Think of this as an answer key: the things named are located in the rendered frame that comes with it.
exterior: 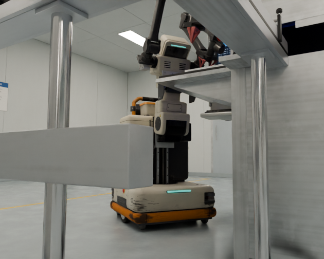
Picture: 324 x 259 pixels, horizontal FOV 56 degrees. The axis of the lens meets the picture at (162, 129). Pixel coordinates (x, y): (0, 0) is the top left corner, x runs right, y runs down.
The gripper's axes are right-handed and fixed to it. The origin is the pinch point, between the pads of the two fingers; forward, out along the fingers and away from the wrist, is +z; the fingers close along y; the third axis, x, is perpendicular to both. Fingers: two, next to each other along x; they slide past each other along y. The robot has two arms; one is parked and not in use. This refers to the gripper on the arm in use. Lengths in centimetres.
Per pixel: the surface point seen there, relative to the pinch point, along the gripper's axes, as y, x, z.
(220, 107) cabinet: -14, 88, 23
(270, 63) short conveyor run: 46, -19, 16
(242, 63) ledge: 35.0, -19.3, 16.3
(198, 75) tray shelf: 12.5, -11.4, 20.0
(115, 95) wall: -494, 507, -26
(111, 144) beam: 38, -93, 51
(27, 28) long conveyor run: -4, -88, 25
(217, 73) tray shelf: 21.7, -11.5, 18.6
